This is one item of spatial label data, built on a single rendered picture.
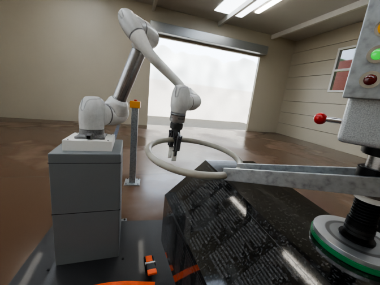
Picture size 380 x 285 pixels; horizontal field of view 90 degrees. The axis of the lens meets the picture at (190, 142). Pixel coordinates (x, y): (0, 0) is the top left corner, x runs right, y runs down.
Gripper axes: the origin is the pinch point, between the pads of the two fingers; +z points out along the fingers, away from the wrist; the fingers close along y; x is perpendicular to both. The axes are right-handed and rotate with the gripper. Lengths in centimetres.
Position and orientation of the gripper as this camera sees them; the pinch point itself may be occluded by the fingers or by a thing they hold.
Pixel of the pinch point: (172, 154)
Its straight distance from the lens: 117.8
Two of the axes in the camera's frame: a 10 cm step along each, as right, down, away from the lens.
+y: 5.1, 3.2, -8.0
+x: 8.5, -0.1, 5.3
